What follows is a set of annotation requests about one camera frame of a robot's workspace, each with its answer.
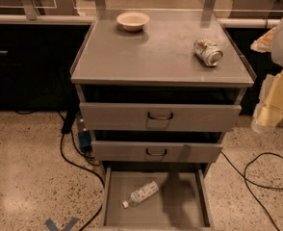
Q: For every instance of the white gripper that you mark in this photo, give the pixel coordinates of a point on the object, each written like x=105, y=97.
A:
x=265, y=116

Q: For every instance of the clear plastic water bottle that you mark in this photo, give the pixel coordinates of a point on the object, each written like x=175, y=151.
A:
x=138, y=196

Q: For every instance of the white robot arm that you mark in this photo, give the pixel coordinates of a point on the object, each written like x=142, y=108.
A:
x=276, y=52

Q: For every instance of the grey drawer cabinet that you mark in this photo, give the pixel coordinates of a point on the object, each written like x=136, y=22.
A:
x=158, y=65

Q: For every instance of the grey top drawer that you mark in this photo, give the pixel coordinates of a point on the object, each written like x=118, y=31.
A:
x=159, y=117

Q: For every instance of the grey drawer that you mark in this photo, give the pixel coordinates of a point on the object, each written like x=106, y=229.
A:
x=180, y=204
x=159, y=117
x=166, y=152

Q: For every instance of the grey bottom drawer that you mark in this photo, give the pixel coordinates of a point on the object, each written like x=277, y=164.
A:
x=180, y=204

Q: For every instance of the grey middle drawer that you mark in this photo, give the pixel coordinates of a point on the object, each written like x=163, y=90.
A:
x=166, y=152

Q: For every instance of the dark background counter cabinet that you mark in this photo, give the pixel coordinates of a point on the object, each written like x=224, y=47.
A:
x=35, y=62

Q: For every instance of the crushed aluminium drink can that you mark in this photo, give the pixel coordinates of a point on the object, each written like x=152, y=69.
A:
x=207, y=51

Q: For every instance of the beige ceramic bowl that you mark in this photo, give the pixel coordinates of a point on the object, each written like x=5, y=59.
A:
x=132, y=21

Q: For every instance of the blue power adapter box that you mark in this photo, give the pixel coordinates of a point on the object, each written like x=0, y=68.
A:
x=84, y=138

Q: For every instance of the white horizontal rail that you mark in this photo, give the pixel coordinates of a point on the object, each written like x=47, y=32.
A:
x=88, y=20

